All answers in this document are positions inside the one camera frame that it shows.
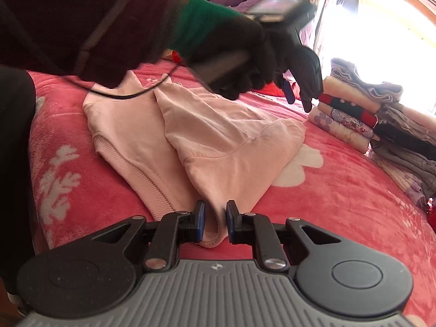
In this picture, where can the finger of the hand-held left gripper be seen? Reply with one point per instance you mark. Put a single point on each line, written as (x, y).
(308, 98)
(289, 92)

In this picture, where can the wooden framed window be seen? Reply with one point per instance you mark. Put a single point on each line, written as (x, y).
(374, 24)

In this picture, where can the grey and white clothes stack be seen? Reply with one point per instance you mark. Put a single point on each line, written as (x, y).
(408, 163)

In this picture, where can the clothes stack with floral prints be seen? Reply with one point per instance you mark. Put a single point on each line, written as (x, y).
(340, 109)

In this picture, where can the person's left hand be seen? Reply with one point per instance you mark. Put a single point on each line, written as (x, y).
(238, 34)

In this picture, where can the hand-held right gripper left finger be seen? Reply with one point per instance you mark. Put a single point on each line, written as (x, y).
(201, 221)

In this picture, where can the person's dark clothing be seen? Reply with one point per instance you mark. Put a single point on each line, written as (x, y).
(13, 177)

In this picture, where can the pink sweatshirt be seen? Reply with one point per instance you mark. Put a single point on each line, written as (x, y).
(204, 136)

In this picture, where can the floral pink blanket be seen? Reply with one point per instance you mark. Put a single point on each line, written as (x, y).
(340, 194)

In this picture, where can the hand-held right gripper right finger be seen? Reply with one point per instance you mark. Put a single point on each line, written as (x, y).
(231, 223)

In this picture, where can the red quilt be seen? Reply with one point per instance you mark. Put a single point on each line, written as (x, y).
(265, 92)

